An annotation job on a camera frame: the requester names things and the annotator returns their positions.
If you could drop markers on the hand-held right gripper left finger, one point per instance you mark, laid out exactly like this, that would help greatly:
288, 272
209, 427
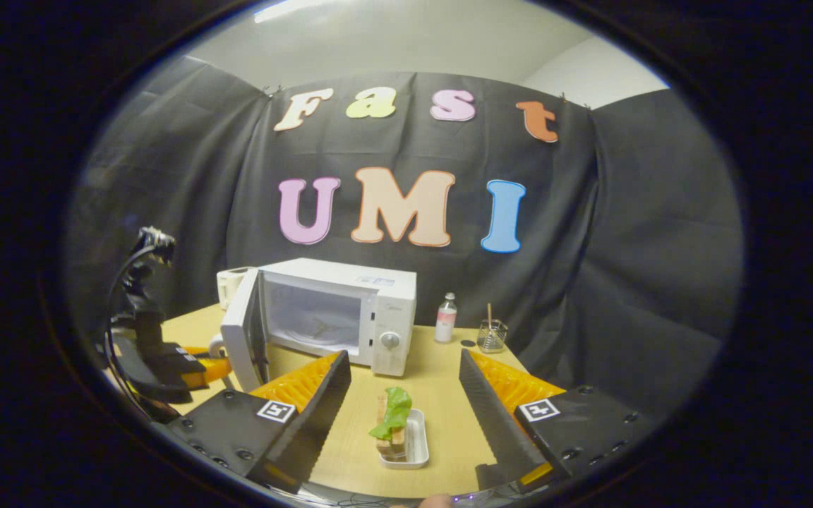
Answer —
322, 416

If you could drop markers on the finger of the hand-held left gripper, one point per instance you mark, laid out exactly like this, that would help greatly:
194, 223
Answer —
212, 370

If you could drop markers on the small glass jar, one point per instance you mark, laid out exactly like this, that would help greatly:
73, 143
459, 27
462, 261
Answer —
492, 340

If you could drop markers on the white toaster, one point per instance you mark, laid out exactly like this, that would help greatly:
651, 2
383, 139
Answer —
229, 286

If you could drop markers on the white bottle with pink label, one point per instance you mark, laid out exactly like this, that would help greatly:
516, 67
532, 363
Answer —
446, 324

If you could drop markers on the white microwave oven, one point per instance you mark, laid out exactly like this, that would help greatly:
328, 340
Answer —
392, 310

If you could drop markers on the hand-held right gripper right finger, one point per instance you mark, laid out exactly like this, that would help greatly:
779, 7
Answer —
491, 416

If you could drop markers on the white rectangular tray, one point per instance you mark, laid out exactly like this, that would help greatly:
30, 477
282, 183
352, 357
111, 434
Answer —
417, 441

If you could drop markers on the thin wooden stick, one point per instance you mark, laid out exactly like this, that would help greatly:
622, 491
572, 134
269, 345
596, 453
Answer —
490, 314

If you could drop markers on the bread and lettuce sandwich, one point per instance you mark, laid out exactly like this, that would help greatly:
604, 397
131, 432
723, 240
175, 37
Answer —
396, 413

